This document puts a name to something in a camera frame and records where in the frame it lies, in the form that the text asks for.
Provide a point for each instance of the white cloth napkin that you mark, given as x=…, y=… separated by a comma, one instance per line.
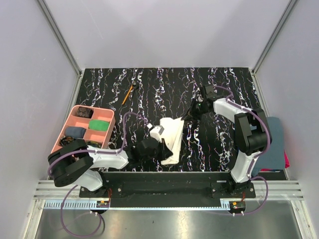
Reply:
x=172, y=135

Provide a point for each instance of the pink compartment tray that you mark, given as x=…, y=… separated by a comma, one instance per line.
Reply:
x=100, y=137

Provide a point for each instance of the orange handled utensil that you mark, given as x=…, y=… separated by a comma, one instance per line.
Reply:
x=127, y=95

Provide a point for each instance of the green cloth in tray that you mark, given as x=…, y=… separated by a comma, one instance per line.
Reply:
x=98, y=125

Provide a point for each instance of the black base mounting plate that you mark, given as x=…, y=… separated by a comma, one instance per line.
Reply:
x=169, y=189

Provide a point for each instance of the blue folded cloth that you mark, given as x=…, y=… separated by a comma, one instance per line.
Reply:
x=274, y=158

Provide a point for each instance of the black handled utensil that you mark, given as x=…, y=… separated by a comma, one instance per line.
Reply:
x=135, y=85

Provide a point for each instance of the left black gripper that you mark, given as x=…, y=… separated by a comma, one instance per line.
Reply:
x=165, y=152

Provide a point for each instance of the magenta cloth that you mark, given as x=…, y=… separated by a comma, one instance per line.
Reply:
x=287, y=162

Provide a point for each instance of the dark patterned cloth in tray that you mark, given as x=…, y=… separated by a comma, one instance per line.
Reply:
x=84, y=112

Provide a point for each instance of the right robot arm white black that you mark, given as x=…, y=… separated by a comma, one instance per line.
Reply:
x=251, y=131

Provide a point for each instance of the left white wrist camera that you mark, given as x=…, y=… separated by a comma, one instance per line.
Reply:
x=155, y=131

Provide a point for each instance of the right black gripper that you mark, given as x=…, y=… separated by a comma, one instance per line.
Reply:
x=191, y=113

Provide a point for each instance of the grey blue cloth in tray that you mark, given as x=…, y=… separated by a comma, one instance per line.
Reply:
x=75, y=132

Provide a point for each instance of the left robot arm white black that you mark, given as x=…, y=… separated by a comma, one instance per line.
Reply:
x=73, y=163

